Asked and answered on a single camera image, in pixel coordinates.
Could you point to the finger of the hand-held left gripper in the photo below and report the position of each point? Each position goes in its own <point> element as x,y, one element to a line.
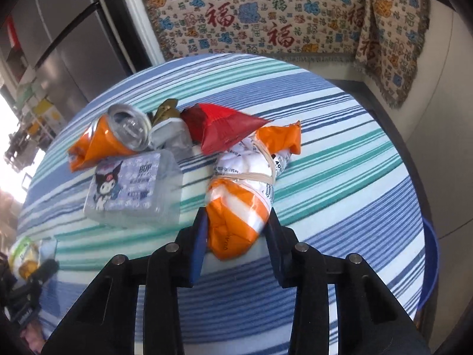
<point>42,271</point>

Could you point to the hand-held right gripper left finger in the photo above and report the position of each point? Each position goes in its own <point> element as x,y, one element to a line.
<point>199,244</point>

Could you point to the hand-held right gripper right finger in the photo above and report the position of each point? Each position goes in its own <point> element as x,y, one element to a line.
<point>275,244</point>

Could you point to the green yellow snack packet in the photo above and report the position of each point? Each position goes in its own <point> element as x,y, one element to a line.
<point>24,255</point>

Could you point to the orange white packet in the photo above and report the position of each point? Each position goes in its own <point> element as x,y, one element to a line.
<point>240,199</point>

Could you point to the striped tablecloth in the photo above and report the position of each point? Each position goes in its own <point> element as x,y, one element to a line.
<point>314,177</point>

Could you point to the purple cartoon box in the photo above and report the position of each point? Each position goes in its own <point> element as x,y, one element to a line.
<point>133,188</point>

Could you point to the silver foil wrapper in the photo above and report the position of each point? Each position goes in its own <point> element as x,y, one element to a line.
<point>173,137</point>

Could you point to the red snack packet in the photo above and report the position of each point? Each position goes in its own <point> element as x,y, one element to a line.
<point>225,127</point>

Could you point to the gold wrapper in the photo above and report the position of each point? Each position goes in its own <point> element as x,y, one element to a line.
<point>166,110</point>

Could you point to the crushed orange soda can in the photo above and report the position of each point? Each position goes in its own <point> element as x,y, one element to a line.
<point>111,137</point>

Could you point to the yellow cardboard box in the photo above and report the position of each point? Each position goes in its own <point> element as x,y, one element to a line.
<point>48,112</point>

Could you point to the grey refrigerator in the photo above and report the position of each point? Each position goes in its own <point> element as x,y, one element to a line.
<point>74,55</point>

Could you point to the small printed blanket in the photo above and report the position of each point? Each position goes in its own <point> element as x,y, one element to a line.
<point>395,44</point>

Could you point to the large printed blanket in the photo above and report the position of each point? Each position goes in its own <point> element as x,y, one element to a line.
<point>258,11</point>

